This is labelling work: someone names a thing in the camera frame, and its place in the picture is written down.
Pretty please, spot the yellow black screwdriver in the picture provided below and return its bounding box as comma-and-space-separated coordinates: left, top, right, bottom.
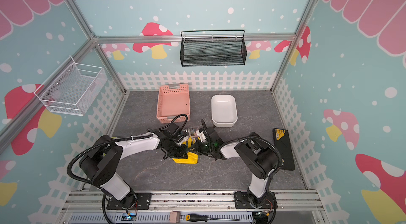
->
185, 213, 241, 222

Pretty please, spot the pink plastic basket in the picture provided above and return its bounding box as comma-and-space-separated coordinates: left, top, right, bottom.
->
156, 83, 190, 124

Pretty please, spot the white wire mesh basket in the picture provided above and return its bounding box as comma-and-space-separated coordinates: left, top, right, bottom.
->
34, 57, 107, 116

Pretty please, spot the black box yellow label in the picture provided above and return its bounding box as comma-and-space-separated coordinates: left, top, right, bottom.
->
273, 128, 296, 171

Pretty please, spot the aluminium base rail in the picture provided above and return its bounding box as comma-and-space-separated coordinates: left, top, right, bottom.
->
56, 190, 329, 224

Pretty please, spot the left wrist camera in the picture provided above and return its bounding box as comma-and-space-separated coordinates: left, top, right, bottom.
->
176, 131, 188, 144

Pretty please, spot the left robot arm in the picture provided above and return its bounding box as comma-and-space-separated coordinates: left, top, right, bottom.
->
67, 124, 187, 210

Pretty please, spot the black wire mesh basket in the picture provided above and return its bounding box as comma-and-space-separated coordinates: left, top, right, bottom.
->
180, 30, 247, 67

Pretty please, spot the spoon with teal handle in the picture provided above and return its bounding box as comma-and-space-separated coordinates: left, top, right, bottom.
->
190, 128, 196, 137

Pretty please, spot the white plastic bin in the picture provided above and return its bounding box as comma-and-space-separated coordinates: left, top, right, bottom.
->
211, 94, 238, 128

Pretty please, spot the yellow paper napkin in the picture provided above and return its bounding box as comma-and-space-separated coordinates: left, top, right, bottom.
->
173, 136, 199, 164

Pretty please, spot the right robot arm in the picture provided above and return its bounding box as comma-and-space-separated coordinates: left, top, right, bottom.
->
190, 120, 283, 209

